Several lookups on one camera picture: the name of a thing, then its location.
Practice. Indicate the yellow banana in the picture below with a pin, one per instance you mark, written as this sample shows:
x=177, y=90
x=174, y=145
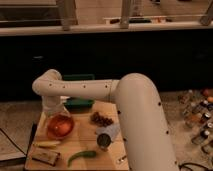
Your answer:
x=46, y=144

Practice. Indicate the bunch of dark grapes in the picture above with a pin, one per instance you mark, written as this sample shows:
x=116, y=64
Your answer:
x=100, y=120

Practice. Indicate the red apple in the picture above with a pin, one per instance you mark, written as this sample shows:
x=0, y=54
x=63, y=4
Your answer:
x=59, y=128

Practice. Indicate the grey cloth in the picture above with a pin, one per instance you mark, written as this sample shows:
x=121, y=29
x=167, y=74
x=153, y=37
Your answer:
x=112, y=131

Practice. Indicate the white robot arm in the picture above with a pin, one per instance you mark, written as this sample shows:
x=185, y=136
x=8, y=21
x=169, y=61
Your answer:
x=141, y=116

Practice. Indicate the green plastic tray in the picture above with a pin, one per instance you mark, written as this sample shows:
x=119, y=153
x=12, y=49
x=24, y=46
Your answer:
x=76, y=103

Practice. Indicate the metal cup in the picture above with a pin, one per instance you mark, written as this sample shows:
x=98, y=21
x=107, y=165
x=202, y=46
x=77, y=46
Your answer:
x=103, y=141

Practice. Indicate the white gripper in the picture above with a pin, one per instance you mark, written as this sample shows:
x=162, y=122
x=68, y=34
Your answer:
x=52, y=105

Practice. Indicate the silver fork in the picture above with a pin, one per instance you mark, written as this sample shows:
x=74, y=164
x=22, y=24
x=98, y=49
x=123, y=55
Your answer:
x=121, y=159

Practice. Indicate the wooden railing shelf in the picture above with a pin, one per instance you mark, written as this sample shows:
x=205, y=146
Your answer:
x=48, y=17

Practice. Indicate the red orange bowl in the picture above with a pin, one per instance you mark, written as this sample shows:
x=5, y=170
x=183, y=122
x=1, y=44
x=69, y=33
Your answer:
x=51, y=135

